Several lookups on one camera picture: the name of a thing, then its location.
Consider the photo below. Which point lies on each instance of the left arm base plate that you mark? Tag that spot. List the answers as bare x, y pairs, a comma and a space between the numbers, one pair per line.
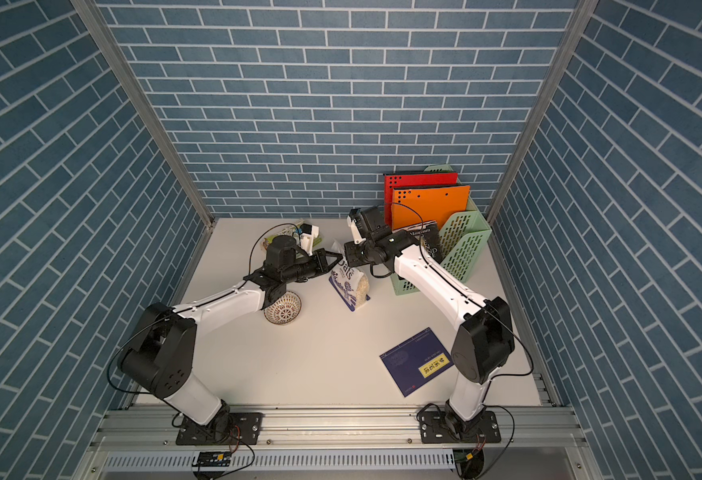
225, 429

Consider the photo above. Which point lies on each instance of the red folder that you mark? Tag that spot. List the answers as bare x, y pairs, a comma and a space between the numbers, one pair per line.
409, 179

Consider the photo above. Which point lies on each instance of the green comic paperback book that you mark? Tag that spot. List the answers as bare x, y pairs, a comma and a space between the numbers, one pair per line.
286, 229

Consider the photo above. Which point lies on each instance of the purple booklet yellow label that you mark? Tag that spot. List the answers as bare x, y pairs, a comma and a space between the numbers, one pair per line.
417, 361

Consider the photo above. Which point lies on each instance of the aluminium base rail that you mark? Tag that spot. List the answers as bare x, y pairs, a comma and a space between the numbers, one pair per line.
155, 427

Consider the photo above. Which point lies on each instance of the orange folder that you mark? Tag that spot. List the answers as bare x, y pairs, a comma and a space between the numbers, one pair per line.
410, 206

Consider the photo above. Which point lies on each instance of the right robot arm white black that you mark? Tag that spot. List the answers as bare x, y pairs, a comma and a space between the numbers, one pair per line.
484, 338

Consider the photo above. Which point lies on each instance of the small black controller box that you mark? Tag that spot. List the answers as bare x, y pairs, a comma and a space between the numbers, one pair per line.
215, 460

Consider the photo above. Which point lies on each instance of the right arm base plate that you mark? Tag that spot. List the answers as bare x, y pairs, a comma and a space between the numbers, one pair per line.
435, 429

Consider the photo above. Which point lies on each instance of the dark paperback novel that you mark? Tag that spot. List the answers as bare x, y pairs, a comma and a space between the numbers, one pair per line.
428, 234

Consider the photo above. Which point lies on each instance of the white slotted cable duct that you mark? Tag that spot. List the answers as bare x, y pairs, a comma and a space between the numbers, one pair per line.
287, 460

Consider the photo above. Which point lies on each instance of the patterned red white bowl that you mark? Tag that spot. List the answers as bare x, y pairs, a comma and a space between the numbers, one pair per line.
285, 310

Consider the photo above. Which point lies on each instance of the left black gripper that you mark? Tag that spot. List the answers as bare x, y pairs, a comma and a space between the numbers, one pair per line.
319, 261

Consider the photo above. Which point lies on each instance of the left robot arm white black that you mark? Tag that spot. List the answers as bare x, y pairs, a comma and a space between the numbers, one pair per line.
159, 355

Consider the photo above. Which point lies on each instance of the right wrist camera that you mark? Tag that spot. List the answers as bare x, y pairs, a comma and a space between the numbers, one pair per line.
367, 225

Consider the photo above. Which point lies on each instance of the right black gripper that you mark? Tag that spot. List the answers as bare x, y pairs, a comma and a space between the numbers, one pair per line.
350, 253

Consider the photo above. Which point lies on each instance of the oats bag clear purple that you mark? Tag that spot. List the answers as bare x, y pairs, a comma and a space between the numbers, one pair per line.
351, 284

